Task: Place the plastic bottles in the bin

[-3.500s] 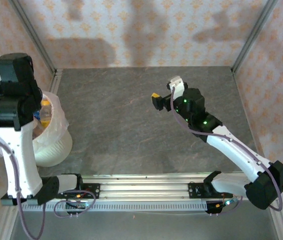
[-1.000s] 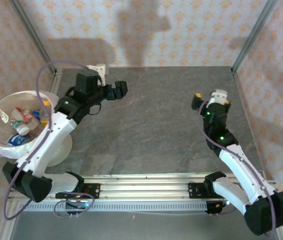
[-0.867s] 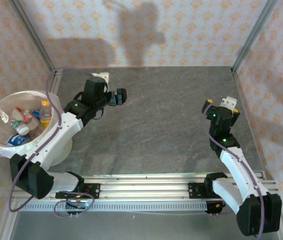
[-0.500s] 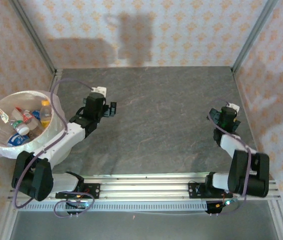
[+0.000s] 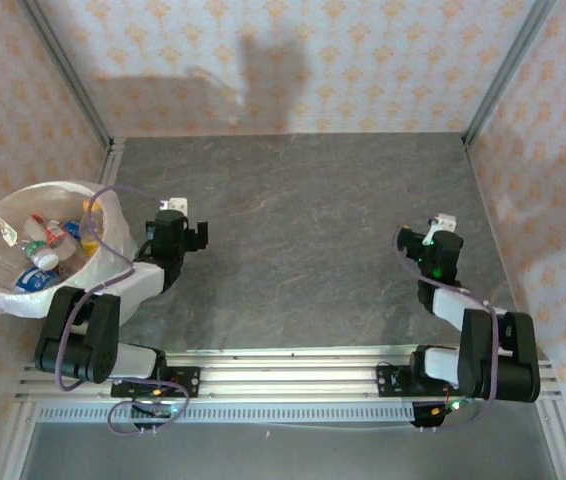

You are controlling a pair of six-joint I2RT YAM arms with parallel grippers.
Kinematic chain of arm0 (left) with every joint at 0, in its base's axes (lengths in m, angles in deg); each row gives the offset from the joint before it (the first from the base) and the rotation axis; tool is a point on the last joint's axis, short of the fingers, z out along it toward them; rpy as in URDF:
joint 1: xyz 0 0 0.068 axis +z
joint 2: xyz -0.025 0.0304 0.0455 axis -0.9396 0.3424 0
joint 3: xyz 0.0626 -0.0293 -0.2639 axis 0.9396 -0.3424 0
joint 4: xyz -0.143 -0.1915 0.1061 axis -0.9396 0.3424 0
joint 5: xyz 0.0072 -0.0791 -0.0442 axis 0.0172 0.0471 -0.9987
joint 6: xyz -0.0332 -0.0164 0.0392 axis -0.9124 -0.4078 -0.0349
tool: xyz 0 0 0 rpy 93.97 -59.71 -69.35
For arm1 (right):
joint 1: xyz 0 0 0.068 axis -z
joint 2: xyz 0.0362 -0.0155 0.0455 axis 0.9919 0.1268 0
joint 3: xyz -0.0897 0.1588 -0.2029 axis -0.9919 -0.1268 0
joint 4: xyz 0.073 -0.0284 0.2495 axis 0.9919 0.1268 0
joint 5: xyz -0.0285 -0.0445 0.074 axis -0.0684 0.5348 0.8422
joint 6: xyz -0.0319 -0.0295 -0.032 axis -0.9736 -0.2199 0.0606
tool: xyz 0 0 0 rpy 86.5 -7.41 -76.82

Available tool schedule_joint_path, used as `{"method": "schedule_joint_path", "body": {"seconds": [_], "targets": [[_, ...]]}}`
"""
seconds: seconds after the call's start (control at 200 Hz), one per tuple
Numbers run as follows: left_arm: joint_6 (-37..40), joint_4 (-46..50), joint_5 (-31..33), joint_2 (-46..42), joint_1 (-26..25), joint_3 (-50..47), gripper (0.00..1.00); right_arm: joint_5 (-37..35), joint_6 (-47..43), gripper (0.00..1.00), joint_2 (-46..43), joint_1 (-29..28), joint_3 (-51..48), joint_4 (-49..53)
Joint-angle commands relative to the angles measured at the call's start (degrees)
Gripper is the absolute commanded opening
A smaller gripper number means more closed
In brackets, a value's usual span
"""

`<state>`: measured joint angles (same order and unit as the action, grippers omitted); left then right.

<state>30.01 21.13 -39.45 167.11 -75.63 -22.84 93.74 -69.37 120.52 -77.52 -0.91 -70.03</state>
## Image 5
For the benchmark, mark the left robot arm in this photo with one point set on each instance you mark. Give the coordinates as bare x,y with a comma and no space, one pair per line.
78,340

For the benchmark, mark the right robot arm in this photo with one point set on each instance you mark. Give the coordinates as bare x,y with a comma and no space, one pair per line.
508,360

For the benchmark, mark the white lined waste bin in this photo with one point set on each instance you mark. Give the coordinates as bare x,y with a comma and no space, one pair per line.
125,240

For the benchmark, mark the aluminium base beam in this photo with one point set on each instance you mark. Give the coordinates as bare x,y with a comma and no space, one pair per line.
288,380

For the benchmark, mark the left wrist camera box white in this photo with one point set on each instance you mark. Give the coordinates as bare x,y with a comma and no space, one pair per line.
178,204

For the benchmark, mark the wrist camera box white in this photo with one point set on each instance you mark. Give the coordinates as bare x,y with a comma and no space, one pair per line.
178,204
445,220

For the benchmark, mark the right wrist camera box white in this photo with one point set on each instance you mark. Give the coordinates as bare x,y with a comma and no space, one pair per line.
445,220

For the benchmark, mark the aluminium frame post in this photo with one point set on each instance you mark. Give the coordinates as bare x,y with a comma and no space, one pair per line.
70,75
506,75

